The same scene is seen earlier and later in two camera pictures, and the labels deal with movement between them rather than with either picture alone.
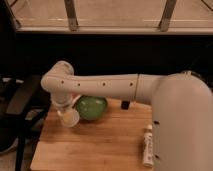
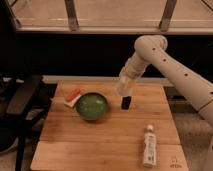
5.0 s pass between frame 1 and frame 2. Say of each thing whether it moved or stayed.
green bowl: stayed
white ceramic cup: moved
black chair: stayed
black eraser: stayed
